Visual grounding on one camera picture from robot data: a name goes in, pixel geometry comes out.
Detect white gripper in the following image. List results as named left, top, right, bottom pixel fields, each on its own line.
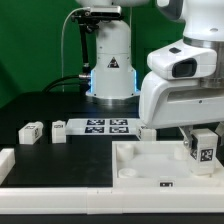
left=139, top=72, right=224, bottom=149

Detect white square tabletop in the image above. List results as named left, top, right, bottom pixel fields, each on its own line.
left=112, top=141, right=224, bottom=188

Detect white U-shaped obstacle fence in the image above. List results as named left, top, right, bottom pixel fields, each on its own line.
left=0, top=143, right=224, bottom=214

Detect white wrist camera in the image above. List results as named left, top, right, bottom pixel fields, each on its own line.
left=147, top=40, right=217, bottom=80

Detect white marker base plate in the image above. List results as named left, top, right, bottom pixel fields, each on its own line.
left=66, top=118, right=139, bottom=135

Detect black cables at base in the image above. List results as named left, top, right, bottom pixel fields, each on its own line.
left=42, top=73, right=92, bottom=93

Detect black camera on stand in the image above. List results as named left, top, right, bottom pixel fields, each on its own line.
left=71, top=6, right=122, bottom=68

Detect white cable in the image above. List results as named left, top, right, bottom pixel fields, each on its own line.
left=60, top=6, right=91, bottom=93

